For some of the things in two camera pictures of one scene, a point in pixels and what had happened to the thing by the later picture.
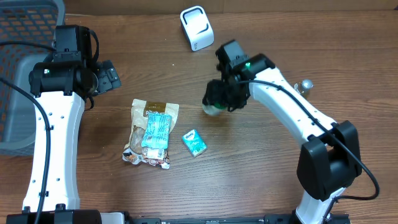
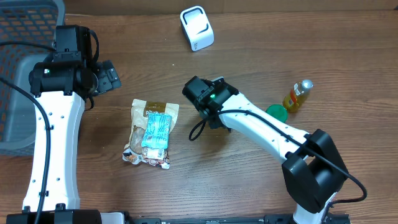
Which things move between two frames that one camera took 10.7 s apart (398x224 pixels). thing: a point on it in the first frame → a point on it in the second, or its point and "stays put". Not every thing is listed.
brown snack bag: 137,154 stays put
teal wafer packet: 157,130 stays put
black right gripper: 216,96 → 217,125
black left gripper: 107,76 stays put
